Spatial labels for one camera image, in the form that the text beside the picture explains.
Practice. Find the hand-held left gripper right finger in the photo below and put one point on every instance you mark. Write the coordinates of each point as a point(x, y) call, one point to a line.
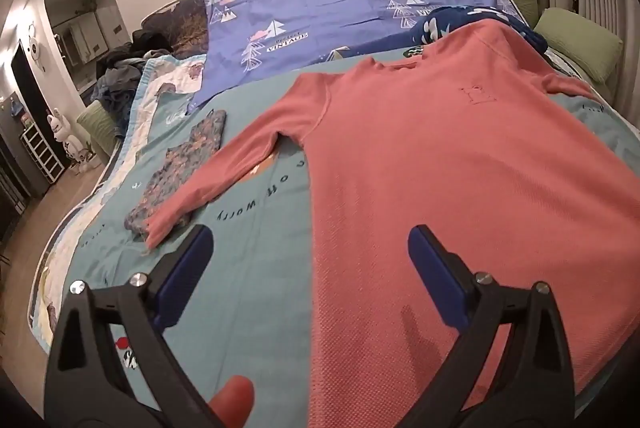
point(435, 273)

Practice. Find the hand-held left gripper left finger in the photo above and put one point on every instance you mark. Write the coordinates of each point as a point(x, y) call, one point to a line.
point(185, 278)

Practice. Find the pink knit sweater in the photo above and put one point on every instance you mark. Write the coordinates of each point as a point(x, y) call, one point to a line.
point(400, 157)

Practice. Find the pile of dark clothes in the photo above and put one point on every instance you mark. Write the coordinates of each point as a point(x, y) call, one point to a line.
point(120, 72)

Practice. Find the person's left hand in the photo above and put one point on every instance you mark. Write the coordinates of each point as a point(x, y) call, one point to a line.
point(232, 400)

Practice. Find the teal printed blanket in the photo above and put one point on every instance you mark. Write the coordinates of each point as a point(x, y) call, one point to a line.
point(260, 268)

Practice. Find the folded floral garment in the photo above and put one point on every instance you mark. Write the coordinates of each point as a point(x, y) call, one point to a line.
point(185, 162)

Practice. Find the white figurine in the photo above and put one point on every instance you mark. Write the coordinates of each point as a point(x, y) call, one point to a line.
point(65, 137)

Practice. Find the white shelf rack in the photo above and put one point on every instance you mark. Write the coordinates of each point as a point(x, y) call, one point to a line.
point(42, 152)

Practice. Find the light patchwork quilt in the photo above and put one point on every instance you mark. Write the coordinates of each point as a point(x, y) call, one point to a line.
point(170, 82)

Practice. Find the dark blue star fleece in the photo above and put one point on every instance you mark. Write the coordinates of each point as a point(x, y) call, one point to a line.
point(440, 25)

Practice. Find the dark brown printed blanket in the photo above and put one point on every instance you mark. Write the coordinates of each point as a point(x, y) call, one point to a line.
point(185, 25)

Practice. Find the large green pillow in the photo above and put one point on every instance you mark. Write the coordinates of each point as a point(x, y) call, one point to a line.
point(580, 42)

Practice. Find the purple tree-print sheet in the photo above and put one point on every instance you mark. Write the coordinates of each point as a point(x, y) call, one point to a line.
point(340, 17)

